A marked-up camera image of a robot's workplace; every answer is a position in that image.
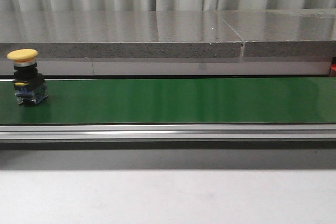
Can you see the yellow mushroom push button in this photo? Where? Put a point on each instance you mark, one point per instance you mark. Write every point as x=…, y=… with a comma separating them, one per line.
x=30, y=86

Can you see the green conveyor belt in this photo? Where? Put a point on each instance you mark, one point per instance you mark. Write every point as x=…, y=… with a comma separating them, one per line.
x=205, y=100

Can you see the grey stone counter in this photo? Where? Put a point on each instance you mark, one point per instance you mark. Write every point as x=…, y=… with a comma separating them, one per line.
x=172, y=43

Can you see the red plate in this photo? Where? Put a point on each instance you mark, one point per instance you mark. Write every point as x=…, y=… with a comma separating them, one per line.
x=333, y=70

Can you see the aluminium conveyor frame rail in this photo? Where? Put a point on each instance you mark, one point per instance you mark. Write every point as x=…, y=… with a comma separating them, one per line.
x=166, y=133

